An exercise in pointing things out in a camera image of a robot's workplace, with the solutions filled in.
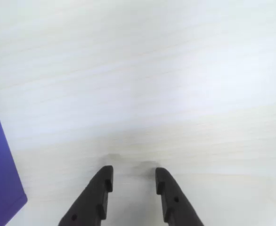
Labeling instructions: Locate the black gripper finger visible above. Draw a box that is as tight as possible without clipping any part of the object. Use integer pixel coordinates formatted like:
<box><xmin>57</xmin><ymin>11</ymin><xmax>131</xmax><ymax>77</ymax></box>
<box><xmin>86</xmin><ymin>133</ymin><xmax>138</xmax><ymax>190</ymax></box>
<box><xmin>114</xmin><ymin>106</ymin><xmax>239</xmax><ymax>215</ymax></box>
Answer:
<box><xmin>155</xmin><ymin>167</ymin><xmax>205</xmax><ymax>226</ymax></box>
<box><xmin>57</xmin><ymin>165</ymin><xmax>114</xmax><ymax>226</ymax></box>

